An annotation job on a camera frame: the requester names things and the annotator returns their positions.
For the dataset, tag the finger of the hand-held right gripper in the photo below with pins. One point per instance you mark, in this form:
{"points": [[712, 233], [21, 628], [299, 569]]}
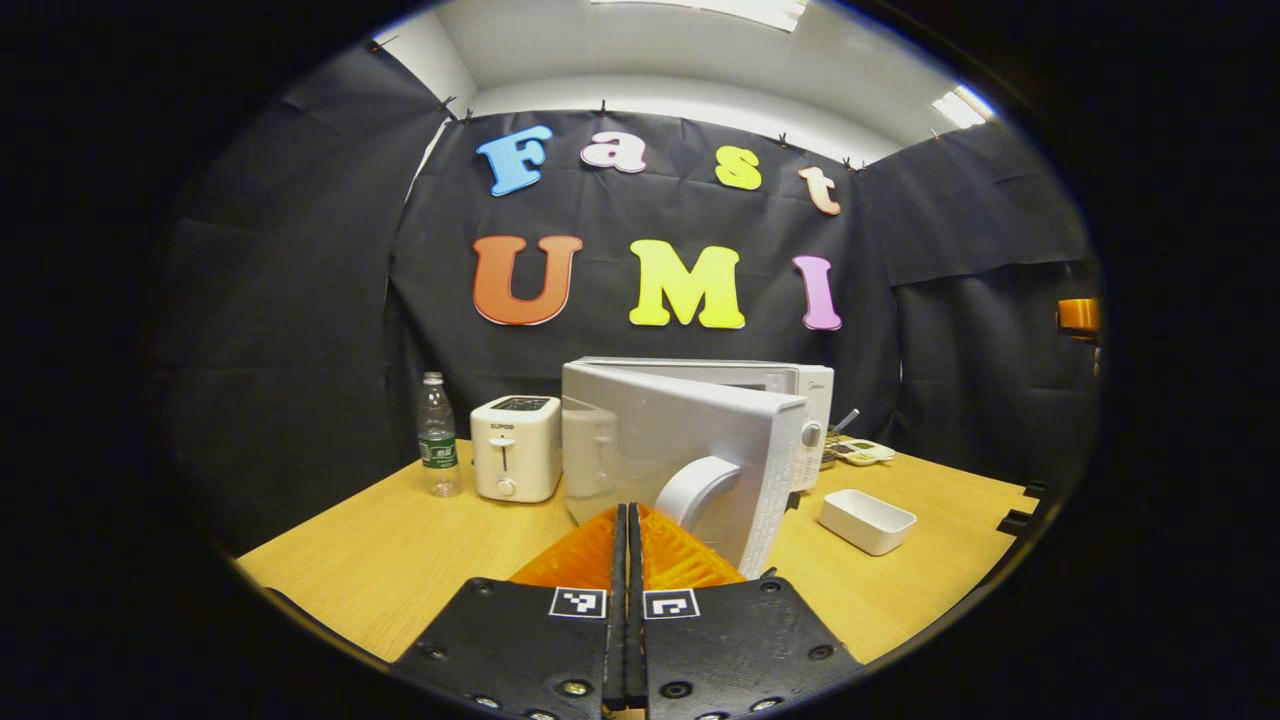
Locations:
{"points": [[1080, 315]]}

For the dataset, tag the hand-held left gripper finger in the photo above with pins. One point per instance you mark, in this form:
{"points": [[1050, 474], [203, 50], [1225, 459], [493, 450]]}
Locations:
{"points": [[616, 620], [637, 620]]}

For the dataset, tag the white microwave oven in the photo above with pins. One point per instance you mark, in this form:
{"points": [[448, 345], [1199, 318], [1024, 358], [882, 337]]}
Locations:
{"points": [[680, 440]]}

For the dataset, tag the black table clamp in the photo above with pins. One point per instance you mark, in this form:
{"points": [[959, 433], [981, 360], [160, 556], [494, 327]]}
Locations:
{"points": [[1035, 489], [1015, 522]]}

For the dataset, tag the white toaster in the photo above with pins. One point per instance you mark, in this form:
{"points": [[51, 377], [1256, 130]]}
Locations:
{"points": [[515, 450]]}

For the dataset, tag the small ceiling light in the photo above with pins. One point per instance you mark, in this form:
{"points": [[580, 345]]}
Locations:
{"points": [[960, 106]]}

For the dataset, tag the clear plastic water bottle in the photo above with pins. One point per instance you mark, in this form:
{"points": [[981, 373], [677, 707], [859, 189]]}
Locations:
{"points": [[438, 450]]}

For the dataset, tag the white rectangular dish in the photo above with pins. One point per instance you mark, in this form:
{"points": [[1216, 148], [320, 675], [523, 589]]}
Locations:
{"points": [[865, 520]]}

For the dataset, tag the metal utensil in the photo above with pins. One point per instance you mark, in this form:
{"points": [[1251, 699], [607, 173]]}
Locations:
{"points": [[847, 419]]}

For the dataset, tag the small tray with snacks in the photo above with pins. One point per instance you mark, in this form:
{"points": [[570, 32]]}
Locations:
{"points": [[860, 451]]}

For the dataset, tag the black backdrop cloth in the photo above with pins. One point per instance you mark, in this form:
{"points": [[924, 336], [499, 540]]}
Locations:
{"points": [[300, 300]]}

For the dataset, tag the large ceiling light panel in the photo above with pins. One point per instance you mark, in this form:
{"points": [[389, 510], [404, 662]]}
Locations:
{"points": [[720, 10]]}

